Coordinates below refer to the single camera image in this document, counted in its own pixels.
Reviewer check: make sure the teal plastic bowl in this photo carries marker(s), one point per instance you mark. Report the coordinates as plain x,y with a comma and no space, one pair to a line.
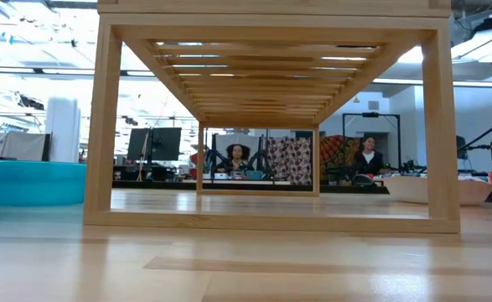
32,184

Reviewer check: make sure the blue patterned paper plate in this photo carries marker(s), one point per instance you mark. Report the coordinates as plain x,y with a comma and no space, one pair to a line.
417,189

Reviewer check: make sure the long dark table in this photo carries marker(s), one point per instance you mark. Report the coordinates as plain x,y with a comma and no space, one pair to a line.
153,183

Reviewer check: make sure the person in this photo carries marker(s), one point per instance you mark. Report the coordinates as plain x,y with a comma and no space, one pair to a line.
237,157
369,157

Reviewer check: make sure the slatted wooden shelf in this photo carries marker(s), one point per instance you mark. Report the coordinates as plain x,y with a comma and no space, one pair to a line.
103,126

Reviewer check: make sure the red white patterned cloth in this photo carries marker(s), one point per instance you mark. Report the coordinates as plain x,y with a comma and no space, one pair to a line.
289,159

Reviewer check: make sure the black computer monitor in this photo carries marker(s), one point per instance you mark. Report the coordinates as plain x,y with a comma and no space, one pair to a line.
166,144

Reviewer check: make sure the grey cloth cover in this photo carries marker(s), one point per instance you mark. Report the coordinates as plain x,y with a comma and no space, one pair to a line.
15,147

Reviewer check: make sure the orange mandala cloth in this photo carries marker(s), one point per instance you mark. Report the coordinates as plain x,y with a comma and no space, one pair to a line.
333,151

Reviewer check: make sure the black rectangular stand frame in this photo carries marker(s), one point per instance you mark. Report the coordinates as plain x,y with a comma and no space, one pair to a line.
371,114

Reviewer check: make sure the white pillar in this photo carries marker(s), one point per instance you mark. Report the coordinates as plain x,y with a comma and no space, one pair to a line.
63,130

